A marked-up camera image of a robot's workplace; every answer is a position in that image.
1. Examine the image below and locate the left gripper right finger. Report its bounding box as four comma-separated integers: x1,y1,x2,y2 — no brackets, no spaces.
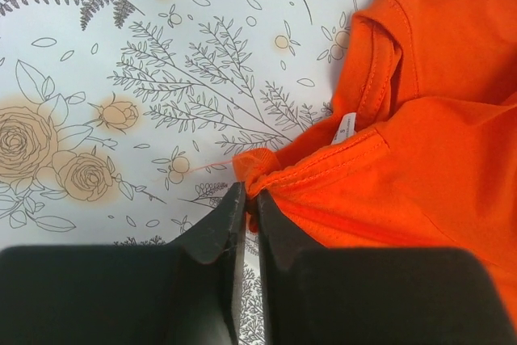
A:
256,191,516,344

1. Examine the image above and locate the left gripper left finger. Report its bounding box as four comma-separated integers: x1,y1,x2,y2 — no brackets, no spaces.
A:
1,183,246,344

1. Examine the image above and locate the orange t-shirt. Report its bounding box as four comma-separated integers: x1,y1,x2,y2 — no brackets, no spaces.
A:
233,0,516,316

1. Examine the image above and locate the floral patterned table mat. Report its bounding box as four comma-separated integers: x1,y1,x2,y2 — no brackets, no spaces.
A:
1,0,371,344

